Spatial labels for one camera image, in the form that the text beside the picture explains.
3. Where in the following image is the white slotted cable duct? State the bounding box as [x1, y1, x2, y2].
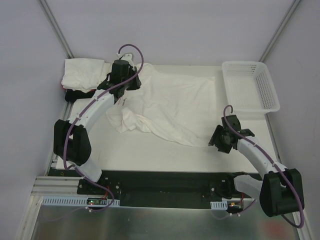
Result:
[210, 200, 244, 211]
[42, 196, 120, 208]

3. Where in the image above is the folded black t shirt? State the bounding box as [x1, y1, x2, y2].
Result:
[64, 89, 96, 103]

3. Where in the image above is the aluminium frame post left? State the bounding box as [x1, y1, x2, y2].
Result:
[37, 0, 74, 59]

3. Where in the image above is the white slotted cable duct left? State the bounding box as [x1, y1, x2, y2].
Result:
[42, 196, 120, 208]

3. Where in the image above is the folded white t shirt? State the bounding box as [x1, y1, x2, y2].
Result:
[61, 58, 111, 93]

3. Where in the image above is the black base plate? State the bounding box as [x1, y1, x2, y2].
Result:
[77, 170, 243, 209]

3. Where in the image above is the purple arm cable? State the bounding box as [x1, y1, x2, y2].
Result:
[63, 43, 145, 181]
[223, 104, 305, 229]

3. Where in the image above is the white slotted cable duct right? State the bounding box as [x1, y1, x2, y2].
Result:
[210, 200, 244, 211]

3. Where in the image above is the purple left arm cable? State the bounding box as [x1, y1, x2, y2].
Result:
[63, 43, 145, 181]

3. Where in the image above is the aluminium frame post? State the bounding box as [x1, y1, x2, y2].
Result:
[258, 0, 303, 63]
[37, 0, 74, 59]

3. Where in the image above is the aluminium side rail right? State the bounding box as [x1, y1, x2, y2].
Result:
[264, 114, 282, 163]

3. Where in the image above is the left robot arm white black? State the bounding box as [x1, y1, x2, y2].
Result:
[53, 57, 141, 195]

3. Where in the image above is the aluminium frame post right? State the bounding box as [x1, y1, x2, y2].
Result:
[258, 0, 303, 63]

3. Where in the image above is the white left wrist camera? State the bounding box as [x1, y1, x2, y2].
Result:
[117, 53, 135, 67]

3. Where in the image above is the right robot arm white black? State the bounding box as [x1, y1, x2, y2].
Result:
[208, 115, 305, 217]

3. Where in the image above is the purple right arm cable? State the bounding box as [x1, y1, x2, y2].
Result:
[223, 104, 305, 229]

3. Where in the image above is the white plastic basket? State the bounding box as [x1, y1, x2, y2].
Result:
[221, 61, 280, 115]

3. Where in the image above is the white t shirt red print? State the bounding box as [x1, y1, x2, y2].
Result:
[106, 63, 217, 148]

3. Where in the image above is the aluminium front rail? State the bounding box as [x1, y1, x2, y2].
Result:
[31, 175, 83, 198]

